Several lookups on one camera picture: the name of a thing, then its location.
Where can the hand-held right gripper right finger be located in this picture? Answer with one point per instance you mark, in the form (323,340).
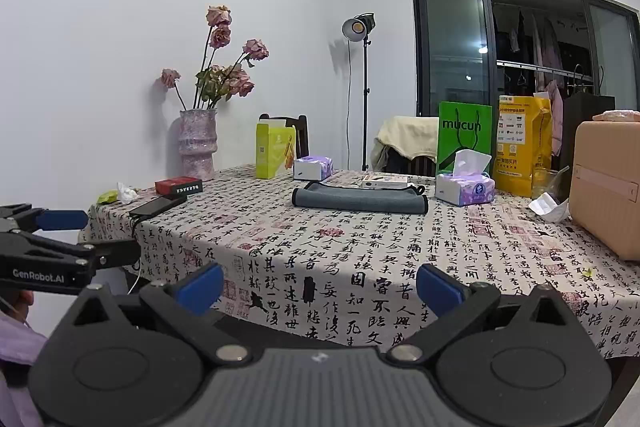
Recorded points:
(440,289)

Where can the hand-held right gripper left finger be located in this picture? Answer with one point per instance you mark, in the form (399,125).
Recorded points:
(201,288)

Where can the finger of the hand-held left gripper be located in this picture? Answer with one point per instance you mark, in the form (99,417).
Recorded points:
(116,253)
(61,219)

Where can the grey towel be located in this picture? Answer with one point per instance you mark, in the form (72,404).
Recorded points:
(357,201)

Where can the person's left forearm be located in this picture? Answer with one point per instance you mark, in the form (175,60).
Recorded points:
(17,347)

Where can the green wrapper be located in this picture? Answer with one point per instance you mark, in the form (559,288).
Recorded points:
(107,197)

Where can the crumpled white tissue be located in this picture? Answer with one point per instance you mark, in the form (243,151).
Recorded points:
(125,193)

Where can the black power bank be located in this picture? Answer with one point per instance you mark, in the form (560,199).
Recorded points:
(157,206)

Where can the calligraphy printed tablecloth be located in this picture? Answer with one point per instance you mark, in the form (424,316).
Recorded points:
(380,257)

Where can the red and black box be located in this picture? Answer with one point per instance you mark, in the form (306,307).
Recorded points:
(177,186)

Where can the large purple tissue pack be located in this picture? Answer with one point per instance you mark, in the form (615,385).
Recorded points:
(465,189)

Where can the flat white box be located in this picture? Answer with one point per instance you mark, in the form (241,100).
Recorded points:
(384,180)

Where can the crumpled white paper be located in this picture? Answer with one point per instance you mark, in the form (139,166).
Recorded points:
(550,208)

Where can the pink speckled ceramic vase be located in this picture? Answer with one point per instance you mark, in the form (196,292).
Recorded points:
(198,142)

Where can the small yellow scrap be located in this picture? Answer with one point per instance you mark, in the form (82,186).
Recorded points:
(589,273)

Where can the chair with cream cloth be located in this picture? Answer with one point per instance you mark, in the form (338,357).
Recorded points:
(405,142)

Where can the clear glass cup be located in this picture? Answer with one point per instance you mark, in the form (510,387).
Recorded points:
(546,181)

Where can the yellow-green carton box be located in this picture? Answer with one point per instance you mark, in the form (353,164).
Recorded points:
(274,151)

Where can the green paper bag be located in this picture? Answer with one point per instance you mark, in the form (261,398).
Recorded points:
(465,134)

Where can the small purple tissue pack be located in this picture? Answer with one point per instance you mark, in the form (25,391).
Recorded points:
(313,168)

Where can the yellow printed bag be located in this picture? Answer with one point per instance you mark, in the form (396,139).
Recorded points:
(522,142)

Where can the dark wooden chair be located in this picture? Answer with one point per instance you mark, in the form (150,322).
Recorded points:
(300,132)

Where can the beige hard case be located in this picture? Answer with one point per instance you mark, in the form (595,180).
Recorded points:
(607,187)

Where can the studio light on stand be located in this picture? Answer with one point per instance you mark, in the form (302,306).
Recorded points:
(364,97)

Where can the dried pink roses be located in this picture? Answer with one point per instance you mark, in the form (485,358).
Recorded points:
(225,72)

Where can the black bag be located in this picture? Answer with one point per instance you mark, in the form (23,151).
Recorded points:
(585,122)

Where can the black framed sliding glass door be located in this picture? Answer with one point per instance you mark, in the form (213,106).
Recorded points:
(452,52)

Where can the pink cloth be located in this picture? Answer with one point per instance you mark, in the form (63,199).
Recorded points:
(617,115)

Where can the hanging clothes on rail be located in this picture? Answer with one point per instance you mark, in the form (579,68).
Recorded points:
(537,47)

